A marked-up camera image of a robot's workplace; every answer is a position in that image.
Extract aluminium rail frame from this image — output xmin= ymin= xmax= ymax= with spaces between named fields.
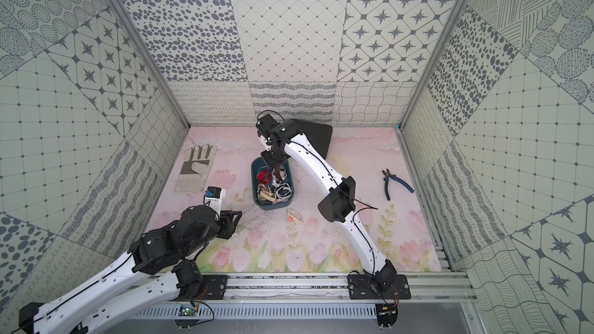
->
xmin=175 ymin=245 xmax=479 ymax=305

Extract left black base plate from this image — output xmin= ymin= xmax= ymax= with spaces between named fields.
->
xmin=185 ymin=275 xmax=229 ymax=301

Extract red watch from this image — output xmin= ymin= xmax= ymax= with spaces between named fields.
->
xmin=256 ymin=169 xmax=272 ymax=185

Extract grey white work glove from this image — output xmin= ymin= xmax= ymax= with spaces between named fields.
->
xmin=174 ymin=144 xmax=217 ymax=193

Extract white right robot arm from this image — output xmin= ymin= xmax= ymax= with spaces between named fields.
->
xmin=255 ymin=111 xmax=398 ymax=295

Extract silver white watch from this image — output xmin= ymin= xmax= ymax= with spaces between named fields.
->
xmin=275 ymin=183 xmax=293 ymax=199

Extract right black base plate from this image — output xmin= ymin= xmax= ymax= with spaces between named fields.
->
xmin=346 ymin=272 xmax=411 ymax=301

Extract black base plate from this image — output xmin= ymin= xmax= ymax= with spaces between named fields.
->
xmin=185 ymin=275 xmax=229 ymax=301
xmin=346 ymin=272 xmax=411 ymax=301

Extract black plastic tool case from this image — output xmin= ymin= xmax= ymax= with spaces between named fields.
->
xmin=294 ymin=119 xmax=334 ymax=159

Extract teal storage box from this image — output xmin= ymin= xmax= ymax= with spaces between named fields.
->
xmin=251 ymin=158 xmax=295 ymax=210

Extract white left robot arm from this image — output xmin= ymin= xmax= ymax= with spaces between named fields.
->
xmin=18 ymin=205 xmax=242 ymax=333

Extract white slotted cable duct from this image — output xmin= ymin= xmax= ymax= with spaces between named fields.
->
xmin=132 ymin=302 xmax=376 ymax=320

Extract beige watch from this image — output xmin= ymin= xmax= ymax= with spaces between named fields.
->
xmin=258 ymin=191 xmax=277 ymax=205

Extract orange white digital watch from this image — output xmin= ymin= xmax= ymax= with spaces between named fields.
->
xmin=287 ymin=208 xmax=303 ymax=224

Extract blue handled pliers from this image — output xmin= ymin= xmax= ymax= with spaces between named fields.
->
xmin=381 ymin=169 xmax=415 ymax=201

